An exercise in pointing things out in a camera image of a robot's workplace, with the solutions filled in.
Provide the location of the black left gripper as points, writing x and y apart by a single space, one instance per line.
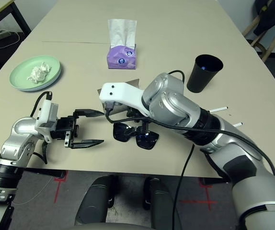
65 128

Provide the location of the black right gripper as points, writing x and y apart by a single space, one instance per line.
132 113

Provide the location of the black sunglasses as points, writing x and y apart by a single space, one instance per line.
149 141

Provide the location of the white tissue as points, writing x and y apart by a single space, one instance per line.
39 73

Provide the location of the white marker with black cap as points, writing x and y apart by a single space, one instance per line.
219 109

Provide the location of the green plastic plate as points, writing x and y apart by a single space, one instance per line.
22 72

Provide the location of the white marker with blue cap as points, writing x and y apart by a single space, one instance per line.
238 124

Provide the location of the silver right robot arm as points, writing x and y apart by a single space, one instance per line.
175 103

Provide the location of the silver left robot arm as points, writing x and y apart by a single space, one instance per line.
15 143

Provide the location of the blue plastic plate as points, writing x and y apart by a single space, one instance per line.
53 82

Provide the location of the black table foot bar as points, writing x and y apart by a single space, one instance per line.
46 173
214 180

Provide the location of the purple tissue pack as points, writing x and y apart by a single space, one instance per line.
122 58

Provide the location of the black plastic cup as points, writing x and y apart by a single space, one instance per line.
199 76

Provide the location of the grey robot left leg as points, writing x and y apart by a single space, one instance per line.
94 203

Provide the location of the grey robot leg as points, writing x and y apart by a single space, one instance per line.
94 203
163 206

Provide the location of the grey robot right leg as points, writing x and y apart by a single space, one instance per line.
163 206

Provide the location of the grey power adapter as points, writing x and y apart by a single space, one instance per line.
1 34

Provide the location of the wooden stool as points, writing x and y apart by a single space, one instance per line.
274 43

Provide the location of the black jacket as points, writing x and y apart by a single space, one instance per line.
269 21

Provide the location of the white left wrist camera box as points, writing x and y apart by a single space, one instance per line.
47 112

